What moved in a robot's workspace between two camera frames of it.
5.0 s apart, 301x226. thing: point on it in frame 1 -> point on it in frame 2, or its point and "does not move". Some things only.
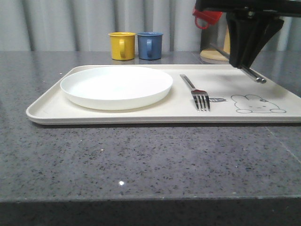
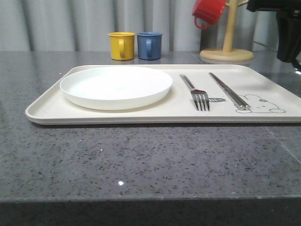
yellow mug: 122,45 does not move
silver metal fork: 201,97 does not move
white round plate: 116,88 does not move
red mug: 211,17 does not move
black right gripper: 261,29 -> 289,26
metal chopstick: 257,77 -> 238,103
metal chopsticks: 263,80 -> 241,105
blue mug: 150,45 does not move
